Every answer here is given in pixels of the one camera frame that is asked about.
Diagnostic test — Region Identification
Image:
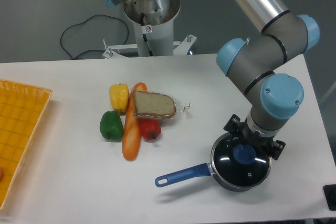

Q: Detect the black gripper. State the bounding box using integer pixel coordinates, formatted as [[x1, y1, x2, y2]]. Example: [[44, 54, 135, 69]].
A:
[[223, 114, 286, 160]]

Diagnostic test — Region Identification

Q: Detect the glass lid blue knob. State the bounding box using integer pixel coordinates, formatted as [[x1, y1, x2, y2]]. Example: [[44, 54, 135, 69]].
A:
[[208, 133, 272, 192]]

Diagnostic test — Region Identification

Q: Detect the blue saucepan with handle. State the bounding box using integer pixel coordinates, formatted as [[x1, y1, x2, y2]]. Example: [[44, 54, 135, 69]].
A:
[[154, 132, 272, 193]]

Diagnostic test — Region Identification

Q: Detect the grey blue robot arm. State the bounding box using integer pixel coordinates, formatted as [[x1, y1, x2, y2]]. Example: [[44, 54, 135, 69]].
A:
[[104, 0, 320, 159]]

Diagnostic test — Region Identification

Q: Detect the black device at table edge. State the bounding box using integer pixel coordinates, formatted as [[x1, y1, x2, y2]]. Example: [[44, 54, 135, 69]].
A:
[[323, 184, 336, 211]]

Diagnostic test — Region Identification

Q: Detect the red bell pepper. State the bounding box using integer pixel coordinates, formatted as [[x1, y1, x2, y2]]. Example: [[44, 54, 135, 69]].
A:
[[140, 119, 161, 142]]

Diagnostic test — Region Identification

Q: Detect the bagged bread slice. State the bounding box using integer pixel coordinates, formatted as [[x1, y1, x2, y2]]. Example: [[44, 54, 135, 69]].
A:
[[132, 91, 193, 121]]

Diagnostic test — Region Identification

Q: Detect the orange baguette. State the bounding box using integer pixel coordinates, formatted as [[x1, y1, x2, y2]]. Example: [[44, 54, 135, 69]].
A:
[[122, 82, 147, 162]]

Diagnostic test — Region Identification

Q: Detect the yellow bell pepper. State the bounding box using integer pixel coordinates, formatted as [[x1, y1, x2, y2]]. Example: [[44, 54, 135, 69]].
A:
[[109, 83, 129, 114]]

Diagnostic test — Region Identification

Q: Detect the green bell pepper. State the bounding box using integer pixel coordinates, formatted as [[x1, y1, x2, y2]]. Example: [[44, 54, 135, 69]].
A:
[[99, 111, 124, 142]]

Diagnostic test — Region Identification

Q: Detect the yellow plastic basket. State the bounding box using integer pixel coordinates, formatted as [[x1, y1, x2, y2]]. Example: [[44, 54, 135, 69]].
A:
[[1, 79, 53, 210]]

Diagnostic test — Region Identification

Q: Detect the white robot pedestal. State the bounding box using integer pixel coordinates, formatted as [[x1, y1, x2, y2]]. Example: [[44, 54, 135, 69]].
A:
[[102, 0, 197, 59]]

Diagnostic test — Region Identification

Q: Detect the black floor cable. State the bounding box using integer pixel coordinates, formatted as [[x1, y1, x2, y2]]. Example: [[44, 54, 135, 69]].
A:
[[60, 14, 130, 60]]

